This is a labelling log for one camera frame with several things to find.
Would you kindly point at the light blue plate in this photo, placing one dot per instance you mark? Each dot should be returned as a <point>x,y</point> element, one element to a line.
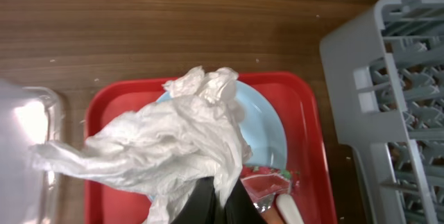
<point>263,127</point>

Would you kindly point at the red snack wrapper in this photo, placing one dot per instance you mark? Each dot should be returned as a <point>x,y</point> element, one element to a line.
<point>264,183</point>

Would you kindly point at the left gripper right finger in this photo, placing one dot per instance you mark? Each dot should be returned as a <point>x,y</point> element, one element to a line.
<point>239,208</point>

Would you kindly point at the clear plastic bin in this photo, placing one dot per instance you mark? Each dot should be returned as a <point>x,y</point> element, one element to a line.
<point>29,116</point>

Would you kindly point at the white tissue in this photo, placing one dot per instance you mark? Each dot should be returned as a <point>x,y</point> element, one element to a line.
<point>163,149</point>

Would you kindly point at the white plastic spoon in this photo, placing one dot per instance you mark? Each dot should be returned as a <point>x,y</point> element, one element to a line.
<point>288,209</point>

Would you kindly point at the red serving tray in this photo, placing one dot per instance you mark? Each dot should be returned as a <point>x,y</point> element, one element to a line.
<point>291,98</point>

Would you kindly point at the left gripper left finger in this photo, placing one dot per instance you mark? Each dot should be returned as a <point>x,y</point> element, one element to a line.
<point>202,206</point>

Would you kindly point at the orange carrot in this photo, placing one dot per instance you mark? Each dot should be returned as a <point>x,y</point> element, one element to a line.
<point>272,216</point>

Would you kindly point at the grey dishwasher rack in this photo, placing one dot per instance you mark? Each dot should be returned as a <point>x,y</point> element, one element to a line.
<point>384,75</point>

